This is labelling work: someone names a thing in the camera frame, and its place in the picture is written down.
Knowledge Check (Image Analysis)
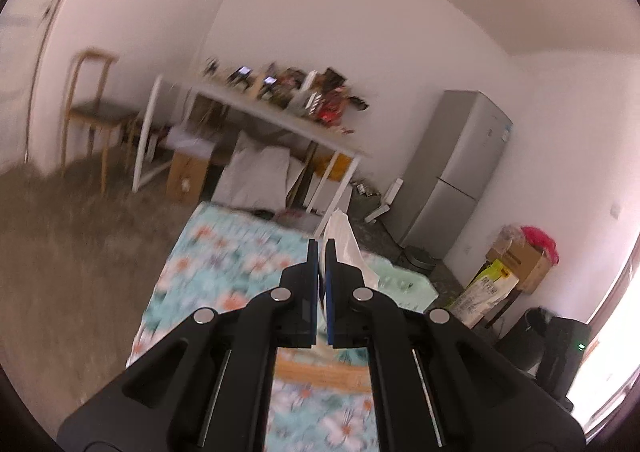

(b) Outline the white plastic spoon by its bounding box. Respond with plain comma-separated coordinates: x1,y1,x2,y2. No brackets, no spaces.
321,209,378,290

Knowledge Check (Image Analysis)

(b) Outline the mint green utensil holder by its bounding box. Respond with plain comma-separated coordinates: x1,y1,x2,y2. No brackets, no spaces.
337,250,438,312

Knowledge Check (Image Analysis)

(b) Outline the black trash bin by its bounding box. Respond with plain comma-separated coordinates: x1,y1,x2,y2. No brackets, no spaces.
495,307,552,371

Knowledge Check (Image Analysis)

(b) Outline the yellow rice bag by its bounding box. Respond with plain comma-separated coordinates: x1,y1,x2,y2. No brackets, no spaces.
448,259,518,328

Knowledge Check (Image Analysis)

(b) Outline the floral turquoise tablecloth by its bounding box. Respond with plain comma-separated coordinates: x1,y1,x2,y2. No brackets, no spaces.
128,203,378,451

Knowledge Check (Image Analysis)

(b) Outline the grey rice cooker pot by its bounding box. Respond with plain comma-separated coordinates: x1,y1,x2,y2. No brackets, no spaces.
396,246,442,276

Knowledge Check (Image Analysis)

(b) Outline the cardboard box with red bag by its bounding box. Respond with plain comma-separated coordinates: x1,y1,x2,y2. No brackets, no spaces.
486,224,560,294

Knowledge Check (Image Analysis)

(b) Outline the cardboard box under desk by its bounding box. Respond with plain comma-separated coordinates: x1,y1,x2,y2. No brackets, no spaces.
166,152,209,205

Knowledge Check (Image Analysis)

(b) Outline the white sack under desk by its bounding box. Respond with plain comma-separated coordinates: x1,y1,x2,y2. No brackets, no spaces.
212,131,290,212

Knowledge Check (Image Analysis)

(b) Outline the silver refrigerator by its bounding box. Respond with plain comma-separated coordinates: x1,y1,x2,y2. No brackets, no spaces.
382,90,512,259

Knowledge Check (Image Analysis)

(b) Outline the yellow bag under desk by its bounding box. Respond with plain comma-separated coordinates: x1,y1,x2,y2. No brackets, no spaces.
312,154,352,182

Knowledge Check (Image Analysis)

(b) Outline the grey box under desk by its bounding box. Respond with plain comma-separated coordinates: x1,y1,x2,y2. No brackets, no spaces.
165,125,216,160

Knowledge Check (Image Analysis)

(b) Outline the white desk wooden top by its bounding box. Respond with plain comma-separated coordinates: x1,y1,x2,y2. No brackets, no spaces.
131,70,368,236

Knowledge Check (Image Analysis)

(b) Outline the wooden chair black seat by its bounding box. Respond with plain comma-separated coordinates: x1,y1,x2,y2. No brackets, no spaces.
61,47,139,196

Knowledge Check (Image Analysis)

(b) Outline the red snack bag on desk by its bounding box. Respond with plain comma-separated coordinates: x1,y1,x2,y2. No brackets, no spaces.
316,86,348,127

